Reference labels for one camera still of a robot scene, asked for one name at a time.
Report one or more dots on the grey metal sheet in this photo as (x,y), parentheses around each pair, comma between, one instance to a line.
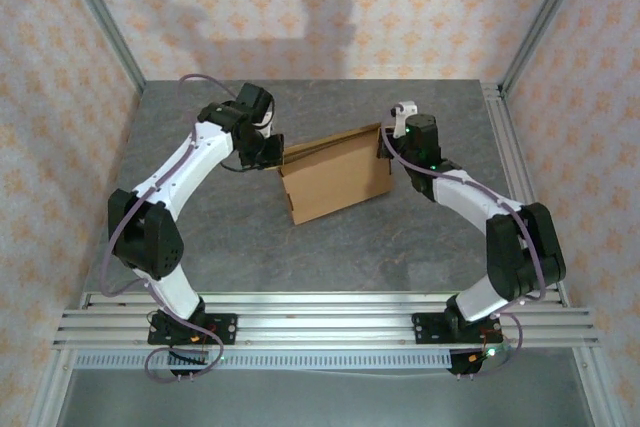
(320,397)

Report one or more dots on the aluminium side rail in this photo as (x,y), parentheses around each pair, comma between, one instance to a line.
(505,137)

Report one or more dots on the aluminium frame leg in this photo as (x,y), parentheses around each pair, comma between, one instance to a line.
(50,387)
(595,387)

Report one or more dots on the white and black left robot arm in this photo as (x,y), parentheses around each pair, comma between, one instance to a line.
(190,162)

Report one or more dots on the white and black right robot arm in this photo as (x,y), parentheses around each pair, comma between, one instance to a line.
(525,247)

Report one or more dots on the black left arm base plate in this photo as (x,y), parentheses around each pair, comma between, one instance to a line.
(227,327)

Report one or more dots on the brown cardboard box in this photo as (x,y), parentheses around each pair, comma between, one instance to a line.
(335,182)

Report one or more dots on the aluminium mounting rail beam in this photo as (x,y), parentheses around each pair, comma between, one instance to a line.
(325,322)

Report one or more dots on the aluminium frame post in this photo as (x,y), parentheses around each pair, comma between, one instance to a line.
(540,22)
(105,22)

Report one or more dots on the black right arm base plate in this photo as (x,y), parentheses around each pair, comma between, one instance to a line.
(425,329)

